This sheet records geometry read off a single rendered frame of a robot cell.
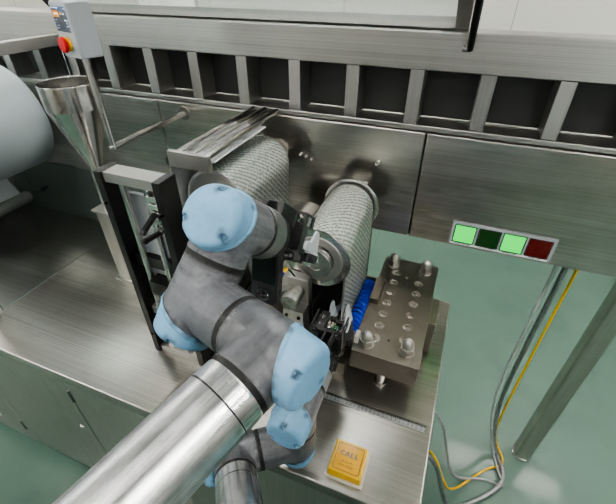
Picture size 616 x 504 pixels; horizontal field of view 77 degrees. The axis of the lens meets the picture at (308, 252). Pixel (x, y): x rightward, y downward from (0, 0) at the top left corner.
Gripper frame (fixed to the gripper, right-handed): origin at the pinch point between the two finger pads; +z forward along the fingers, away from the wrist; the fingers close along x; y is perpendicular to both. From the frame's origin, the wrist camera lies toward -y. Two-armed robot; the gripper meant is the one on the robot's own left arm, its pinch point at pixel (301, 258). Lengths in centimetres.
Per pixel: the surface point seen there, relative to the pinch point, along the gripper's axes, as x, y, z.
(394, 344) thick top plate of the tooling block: -19.7, -14.8, 25.8
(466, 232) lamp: -31, 17, 39
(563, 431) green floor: -99, -50, 145
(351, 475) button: -17.9, -40.9, 11.2
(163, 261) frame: 31.7, -7.9, 1.7
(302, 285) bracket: 2.1, -5.8, 11.6
